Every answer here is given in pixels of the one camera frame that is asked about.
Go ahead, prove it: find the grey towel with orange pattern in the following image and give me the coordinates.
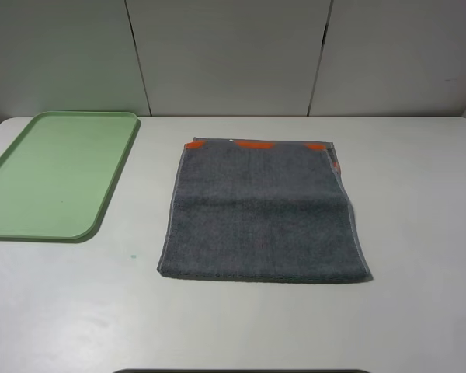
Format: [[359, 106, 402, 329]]
[[157, 138, 372, 284]]

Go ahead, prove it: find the light green plastic tray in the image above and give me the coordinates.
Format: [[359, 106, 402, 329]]
[[0, 112, 139, 242]]

